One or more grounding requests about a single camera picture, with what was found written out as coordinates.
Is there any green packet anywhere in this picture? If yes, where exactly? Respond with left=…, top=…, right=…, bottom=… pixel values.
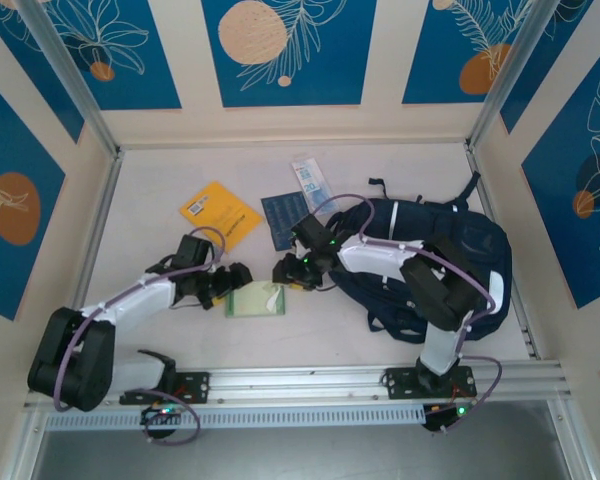
left=224, top=280, right=287, bottom=319

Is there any small blue book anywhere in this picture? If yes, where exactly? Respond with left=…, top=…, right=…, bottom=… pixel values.
left=260, top=191, right=311, bottom=251

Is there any yellow book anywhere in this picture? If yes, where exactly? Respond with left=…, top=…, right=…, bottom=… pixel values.
left=179, top=180, right=265, bottom=253

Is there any blue ruler package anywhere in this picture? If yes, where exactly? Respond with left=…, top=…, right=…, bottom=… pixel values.
left=290, top=155, right=331, bottom=214

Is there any navy blue backpack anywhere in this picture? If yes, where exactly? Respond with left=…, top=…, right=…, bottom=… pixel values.
left=324, top=172, right=514, bottom=346

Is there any black controller board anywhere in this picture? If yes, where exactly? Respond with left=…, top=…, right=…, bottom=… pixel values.
left=139, top=404, right=184, bottom=441
left=422, top=402, right=476, bottom=435

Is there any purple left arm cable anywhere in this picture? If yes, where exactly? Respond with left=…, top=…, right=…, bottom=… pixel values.
left=53, top=227, right=226, bottom=448

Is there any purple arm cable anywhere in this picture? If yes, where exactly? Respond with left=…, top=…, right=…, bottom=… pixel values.
left=53, top=227, right=226, bottom=448
left=309, top=193, right=504, bottom=435

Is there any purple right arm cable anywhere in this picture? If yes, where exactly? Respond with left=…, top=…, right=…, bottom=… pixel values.
left=309, top=193, right=504, bottom=435

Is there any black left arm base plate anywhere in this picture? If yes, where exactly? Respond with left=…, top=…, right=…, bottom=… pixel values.
left=118, top=370, right=212, bottom=406

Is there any aluminium frame rail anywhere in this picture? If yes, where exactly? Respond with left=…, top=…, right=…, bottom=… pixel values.
left=24, top=362, right=571, bottom=409

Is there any aluminium side rail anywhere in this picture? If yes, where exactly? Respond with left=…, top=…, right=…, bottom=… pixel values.
left=54, top=149, right=126, bottom=372
left=464, top=142, right=541, bottom=361

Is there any grey slotted cable duct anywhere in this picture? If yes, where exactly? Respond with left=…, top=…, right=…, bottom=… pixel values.
left=44, top=405, right=426, bottom=431

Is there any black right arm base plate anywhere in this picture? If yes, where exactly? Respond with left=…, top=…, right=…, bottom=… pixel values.
left=379, top=366, right=479, bottom=401

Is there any aluminium frame post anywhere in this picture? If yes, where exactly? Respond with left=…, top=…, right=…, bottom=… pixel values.
left=467, top=0, right=556, bottom=151
left=14, top=0, right=122, bottom=159

